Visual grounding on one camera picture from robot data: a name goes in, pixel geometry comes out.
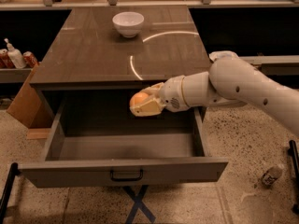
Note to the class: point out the red can at edge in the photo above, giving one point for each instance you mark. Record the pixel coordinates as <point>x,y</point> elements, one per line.
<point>5,58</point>

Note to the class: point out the plastic bottle on floor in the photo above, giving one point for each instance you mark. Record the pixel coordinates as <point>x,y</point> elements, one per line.
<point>272,175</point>

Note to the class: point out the black right base leg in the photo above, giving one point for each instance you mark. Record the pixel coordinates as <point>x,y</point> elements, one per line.
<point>293,152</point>

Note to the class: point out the black left base leg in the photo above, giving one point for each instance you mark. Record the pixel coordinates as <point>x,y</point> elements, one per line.
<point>13,172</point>

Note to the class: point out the white ceramic bowl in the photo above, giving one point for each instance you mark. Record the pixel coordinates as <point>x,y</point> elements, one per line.
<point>128,24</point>

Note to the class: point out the brown cardboard box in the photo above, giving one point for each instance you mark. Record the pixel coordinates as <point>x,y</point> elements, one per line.
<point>27,107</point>

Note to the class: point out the red soda can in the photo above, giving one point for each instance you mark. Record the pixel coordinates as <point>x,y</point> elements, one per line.
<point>30,59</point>

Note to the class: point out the grey open top drawer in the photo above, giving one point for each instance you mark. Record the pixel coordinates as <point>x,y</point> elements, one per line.
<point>89,138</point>

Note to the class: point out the grey left shelf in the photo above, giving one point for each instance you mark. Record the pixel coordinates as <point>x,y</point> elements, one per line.
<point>14,75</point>

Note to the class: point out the grey cabinet with top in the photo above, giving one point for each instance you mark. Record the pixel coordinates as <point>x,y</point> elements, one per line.
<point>89,56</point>

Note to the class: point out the white pump bottle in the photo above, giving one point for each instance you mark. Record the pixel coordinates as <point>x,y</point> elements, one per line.
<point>15,56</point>

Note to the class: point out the grey shelf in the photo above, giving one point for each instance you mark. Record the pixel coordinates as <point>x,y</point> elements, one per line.
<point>275,65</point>
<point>14,75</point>

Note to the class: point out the black base leg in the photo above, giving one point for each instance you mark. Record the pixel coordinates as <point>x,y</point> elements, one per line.
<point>13,172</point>
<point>293,152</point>

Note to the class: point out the grey right shelf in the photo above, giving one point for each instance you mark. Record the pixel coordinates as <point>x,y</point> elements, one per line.
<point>275,65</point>

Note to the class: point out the folded white cloth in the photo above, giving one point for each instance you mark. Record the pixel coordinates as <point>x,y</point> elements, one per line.
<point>215,55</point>

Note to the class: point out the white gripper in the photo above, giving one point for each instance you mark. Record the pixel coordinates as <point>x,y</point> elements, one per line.
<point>171,94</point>

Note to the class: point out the orange fruit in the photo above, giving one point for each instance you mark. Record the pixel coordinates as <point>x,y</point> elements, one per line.
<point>138,98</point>

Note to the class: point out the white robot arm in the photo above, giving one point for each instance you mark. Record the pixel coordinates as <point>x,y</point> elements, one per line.
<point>229,81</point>

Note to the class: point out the black drawer handle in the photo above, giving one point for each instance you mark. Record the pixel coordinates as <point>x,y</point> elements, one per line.
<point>126,176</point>

